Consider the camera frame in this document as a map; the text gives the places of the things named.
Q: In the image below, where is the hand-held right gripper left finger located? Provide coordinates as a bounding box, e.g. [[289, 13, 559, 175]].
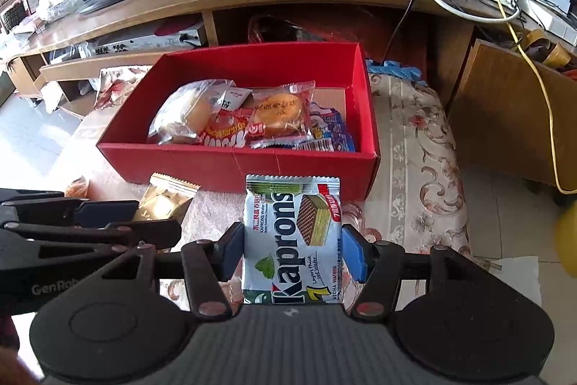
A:
[[67, 223, 246, 320]]

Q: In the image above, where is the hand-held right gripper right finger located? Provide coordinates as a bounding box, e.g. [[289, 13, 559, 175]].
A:
[[341, 224, 510, 319]]

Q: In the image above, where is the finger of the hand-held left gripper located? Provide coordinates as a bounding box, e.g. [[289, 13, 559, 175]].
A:
[[0, 219, 182, 254], [0, 189, 140, 229]]

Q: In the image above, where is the gold snack packet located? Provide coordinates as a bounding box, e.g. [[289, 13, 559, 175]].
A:
[[136, 173, 201, 228]]

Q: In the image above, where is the white green wafer packet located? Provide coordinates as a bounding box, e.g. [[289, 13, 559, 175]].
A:
[[242, 174, 344, 305]]

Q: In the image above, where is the red cardboard box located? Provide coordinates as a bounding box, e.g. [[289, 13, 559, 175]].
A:
[[96, 42, 380, 201]]

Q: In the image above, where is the red snack packet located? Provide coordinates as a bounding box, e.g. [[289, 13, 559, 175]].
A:
[[198, 108, 257, 149]]

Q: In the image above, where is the blue sausage snack packet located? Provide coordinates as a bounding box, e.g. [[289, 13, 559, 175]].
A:
[[252, 101, 357, 152]]

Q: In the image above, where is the clear bread packet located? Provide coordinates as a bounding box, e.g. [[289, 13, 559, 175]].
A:
[[148, 79, 239, 146]]

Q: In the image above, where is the orange pastry packet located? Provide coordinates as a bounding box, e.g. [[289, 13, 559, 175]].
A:
[[249, 80, 316, 140]]

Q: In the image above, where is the small orange snack packet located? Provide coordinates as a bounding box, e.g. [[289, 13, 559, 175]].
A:
[[64, 176, 90, 198]]

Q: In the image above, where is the white paper sheet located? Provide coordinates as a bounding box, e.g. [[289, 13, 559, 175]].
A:
[[484, 256, 542, 305]]

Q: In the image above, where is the silver set-top box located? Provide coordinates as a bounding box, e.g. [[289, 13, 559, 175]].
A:
[[92, 31, 208, 56]]

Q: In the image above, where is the crumpled blue cloth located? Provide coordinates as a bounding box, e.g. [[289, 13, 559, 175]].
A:
[[366, 59, 422, 84]]

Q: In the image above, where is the wooden cabinet door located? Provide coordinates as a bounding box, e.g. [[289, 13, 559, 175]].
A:
[[448, 40, 577, 189]]

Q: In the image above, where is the yellow stool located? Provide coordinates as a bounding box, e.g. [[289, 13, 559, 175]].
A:
[[554, 200, 577, 273]]

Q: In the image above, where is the long white power strip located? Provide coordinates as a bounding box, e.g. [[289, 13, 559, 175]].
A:
[[525, 0, 577, 40]]

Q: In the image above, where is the black cable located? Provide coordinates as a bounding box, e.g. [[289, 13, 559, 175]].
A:
[[381, 0, 418, 65]]

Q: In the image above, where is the yellow cable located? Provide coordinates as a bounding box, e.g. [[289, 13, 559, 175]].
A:
[[347, 0, 577, 194]]

